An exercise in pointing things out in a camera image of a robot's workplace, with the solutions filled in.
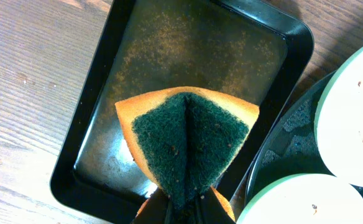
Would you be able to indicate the black rectangular tray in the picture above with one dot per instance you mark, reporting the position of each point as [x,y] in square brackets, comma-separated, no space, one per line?
[246,49]

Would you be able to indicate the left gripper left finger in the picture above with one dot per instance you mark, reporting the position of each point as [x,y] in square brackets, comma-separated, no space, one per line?
[157,210]

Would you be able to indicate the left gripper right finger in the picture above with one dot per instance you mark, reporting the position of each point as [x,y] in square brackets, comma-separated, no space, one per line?
[213,208]

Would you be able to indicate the green and yellow sponge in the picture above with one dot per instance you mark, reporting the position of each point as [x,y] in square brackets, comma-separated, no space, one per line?
[184,138]

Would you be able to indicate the light blue plate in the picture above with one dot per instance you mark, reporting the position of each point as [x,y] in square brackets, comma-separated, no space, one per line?
[305,199]
[339,121]

